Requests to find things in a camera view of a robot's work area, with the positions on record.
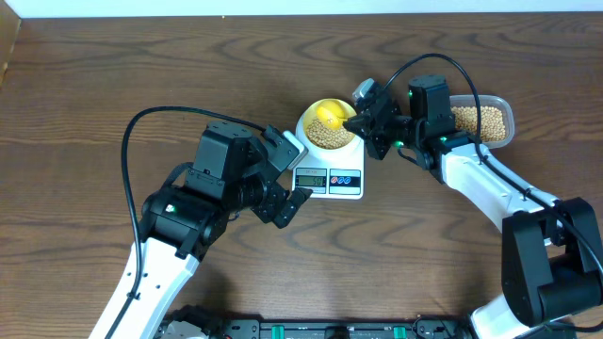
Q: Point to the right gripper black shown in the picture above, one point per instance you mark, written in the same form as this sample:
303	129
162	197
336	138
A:
363	126

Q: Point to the pale yellow bowl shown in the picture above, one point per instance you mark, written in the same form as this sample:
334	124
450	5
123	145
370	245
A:
310	114

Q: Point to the yellow measuring scoop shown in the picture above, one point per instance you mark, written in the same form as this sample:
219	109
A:
332	113

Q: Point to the soybeans in bowl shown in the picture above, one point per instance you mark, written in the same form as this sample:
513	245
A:
326	138

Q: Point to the soybeans in container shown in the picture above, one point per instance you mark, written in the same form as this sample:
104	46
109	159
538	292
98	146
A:
492	125

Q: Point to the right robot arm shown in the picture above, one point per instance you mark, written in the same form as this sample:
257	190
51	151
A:
551	262

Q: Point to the white digital kitchen scale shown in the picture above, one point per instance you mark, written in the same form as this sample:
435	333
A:
331	174

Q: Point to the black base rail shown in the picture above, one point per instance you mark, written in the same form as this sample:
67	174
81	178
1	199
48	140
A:
196	322

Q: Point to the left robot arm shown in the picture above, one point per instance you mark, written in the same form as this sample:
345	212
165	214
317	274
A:
233	171

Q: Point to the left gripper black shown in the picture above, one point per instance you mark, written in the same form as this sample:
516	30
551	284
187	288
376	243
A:
272	200

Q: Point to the clear plastic container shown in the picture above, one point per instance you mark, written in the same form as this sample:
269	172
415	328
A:
497	102

